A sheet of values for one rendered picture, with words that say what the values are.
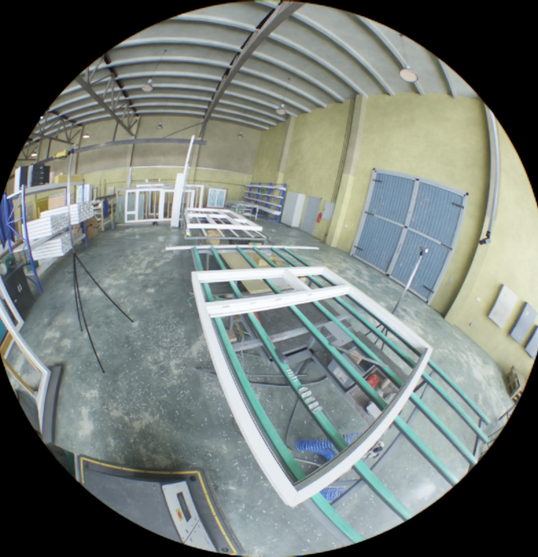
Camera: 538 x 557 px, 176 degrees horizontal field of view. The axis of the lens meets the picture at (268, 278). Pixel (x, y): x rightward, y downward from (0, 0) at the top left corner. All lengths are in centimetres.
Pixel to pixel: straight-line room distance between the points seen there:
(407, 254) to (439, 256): 127
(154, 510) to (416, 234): 726
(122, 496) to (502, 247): 757
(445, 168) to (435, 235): 248
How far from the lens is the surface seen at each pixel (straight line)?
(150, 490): 80
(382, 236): 728
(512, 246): 713
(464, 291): 636
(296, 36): 854
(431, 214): 688
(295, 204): 1028
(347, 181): 829
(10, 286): 383
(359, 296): 178
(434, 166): 752
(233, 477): 158
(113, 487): 87
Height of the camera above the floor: 158
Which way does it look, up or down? 27 degrees down
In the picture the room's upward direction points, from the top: 12 degrees clockwise
